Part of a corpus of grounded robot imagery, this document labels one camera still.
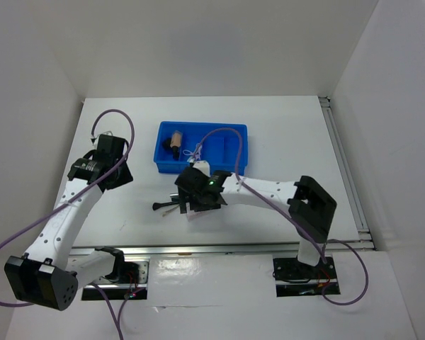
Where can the aluminium rail front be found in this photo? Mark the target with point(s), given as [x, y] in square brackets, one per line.
[223, 249]

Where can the aluminium rail right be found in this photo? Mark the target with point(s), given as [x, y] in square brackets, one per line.
[365, 237]

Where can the aluminium rail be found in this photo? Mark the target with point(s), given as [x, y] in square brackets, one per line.
[223, 249]
[365, 237]

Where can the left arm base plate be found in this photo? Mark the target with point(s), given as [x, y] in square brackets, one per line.
[132, 283]

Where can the black makeup brush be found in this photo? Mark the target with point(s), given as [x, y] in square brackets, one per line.
[156, 205]

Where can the clear tube black cap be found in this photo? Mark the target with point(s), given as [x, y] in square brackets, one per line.
[176, 155]

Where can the silver hair clip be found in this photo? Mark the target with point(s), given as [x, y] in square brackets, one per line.
[167, 212]

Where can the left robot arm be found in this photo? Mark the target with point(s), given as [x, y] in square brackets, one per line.
[43, 275]

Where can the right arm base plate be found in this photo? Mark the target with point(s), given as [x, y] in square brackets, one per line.
[295, 279]

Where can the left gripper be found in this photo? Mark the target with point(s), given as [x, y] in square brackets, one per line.
[125, 177]

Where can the purple eyelash curler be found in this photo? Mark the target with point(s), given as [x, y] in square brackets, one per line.
[193, 155]

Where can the clear packet with print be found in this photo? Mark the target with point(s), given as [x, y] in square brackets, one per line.
[191, 216]

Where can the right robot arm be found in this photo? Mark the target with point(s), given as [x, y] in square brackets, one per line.
[303, 203]

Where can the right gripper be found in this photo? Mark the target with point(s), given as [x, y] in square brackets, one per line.
[193, 205]

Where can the blue compartment tray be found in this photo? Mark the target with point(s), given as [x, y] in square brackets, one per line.
[219, 150]

